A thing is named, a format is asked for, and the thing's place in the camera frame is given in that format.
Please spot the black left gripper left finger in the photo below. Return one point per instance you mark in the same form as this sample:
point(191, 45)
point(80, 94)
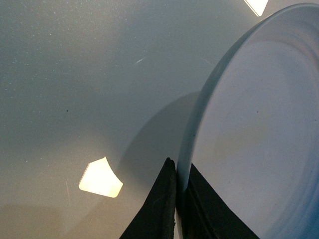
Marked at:
point(155, 219)

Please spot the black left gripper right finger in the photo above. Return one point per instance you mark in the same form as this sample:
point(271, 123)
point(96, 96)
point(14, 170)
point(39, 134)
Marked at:
point(206, 215)

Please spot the light blue round plate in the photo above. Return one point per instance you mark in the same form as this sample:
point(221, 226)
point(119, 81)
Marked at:
point(253, 133)

